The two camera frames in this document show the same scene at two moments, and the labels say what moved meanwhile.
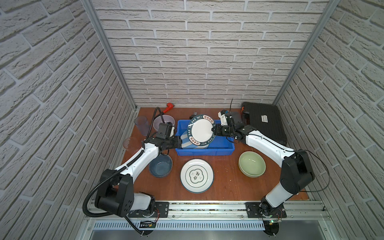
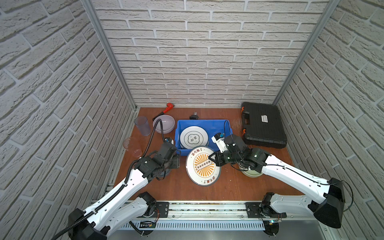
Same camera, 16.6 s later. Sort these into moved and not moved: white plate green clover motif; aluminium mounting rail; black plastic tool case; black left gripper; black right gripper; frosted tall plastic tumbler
Moved: black right gripper; black left gripper; white plate green clover motif
Not moved: frosted tall plastic tumbler; aluminium mounting rail; black plastic tool case
